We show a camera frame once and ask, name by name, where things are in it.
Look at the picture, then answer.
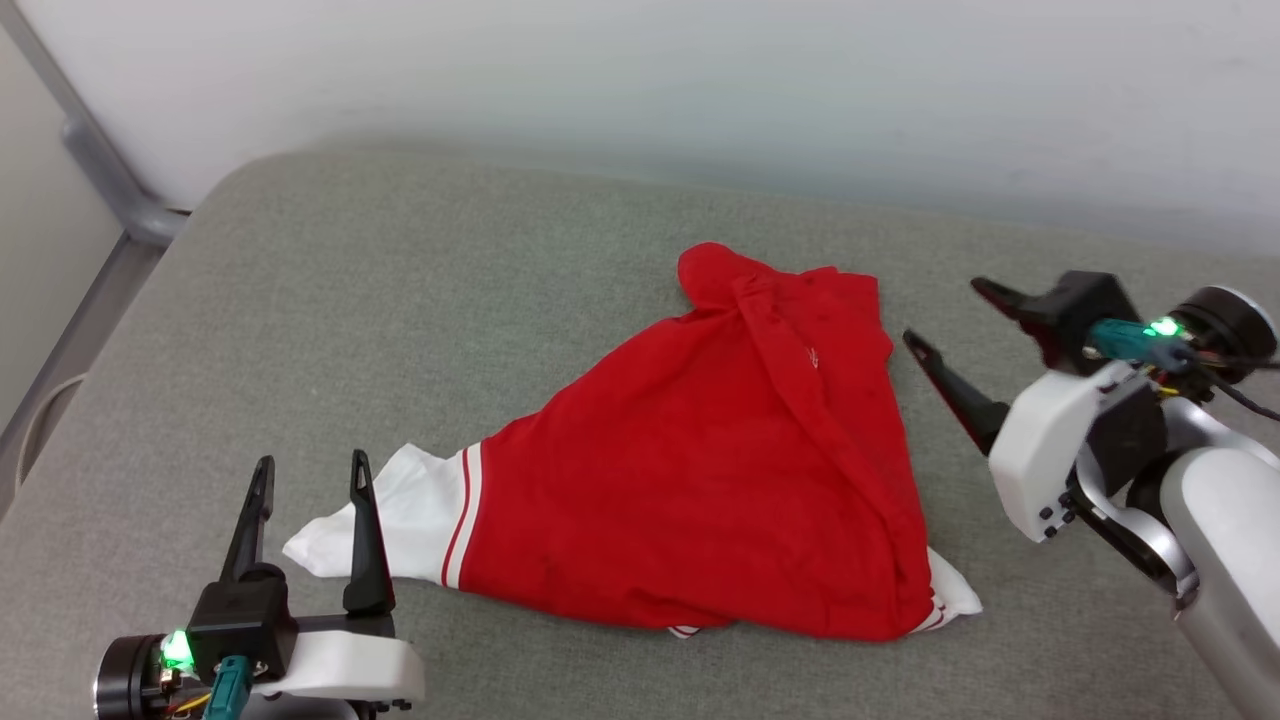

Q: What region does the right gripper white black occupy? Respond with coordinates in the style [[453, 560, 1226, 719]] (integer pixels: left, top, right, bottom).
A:
[[903, 270, 1279, 544]]

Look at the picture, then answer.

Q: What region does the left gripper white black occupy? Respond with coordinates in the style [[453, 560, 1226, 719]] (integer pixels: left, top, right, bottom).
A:
[[95, 450, 426, 720]]

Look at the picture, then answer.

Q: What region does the red and white jersey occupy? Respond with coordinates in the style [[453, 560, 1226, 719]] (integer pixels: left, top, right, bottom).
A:
[[283, 242, 983, 642]]

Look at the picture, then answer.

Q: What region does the teal right gripper connector plug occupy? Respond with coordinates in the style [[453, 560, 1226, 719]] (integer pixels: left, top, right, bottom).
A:
[[1085, 318, 1196, 371]]

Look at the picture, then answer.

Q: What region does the teal gripper connector plug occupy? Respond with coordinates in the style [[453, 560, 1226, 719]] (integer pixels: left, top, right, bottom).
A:
[[1085, 318, 1196, 371], [203, 655, 251, 720]]

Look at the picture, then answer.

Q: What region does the teal left gripper connector plug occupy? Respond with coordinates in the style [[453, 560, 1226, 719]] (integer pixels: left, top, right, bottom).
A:
[[203, 655, 251, 720]]

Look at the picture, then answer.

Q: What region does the grey fabric sofa seat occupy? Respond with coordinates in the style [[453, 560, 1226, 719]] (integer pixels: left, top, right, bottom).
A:
[[0, 140, 1280, 720]]

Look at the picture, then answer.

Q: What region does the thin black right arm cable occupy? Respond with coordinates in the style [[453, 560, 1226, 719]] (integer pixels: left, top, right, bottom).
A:
[[1190, 350, 1280, 421]]

